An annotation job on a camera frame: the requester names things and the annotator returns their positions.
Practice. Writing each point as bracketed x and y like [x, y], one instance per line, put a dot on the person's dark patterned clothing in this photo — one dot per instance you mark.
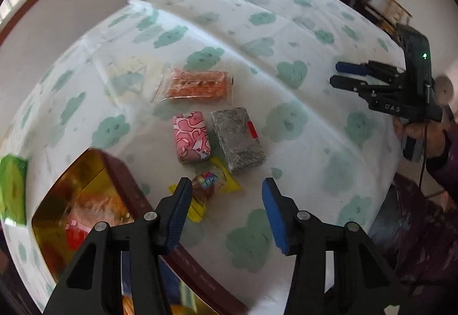
[422, 229]

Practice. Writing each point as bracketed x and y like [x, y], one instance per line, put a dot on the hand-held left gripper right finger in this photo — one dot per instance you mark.
[277, 218]

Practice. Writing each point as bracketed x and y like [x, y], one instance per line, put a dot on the green tissue pack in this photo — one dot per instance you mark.
[14, 189]

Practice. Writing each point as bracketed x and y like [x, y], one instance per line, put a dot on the yellow candy packet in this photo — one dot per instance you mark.
[211, 182]

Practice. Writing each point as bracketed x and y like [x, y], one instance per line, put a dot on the pink patterned snack packet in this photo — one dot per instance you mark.
[189, 137]

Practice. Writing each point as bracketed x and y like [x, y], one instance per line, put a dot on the silver green snack packet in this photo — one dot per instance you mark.
[236, 139]

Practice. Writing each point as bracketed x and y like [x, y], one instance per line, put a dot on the red tin box gold inside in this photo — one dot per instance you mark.
[86, 171]

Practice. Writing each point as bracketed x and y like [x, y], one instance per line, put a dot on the clear packet of orange crackers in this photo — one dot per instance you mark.
[193, 86]

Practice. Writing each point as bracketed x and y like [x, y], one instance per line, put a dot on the person's right forearm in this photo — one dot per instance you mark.
[443, 161]

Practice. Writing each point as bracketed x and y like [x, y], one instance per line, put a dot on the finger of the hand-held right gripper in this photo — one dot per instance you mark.
[349, 67]
[343, 82]

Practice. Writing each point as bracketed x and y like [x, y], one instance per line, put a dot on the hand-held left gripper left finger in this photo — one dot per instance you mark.
[177, 214]

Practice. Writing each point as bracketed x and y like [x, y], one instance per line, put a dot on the red snack packet gold print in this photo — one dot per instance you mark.
[77, 232]

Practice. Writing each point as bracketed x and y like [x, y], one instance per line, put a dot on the person's right hand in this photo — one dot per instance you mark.
[415, 130]

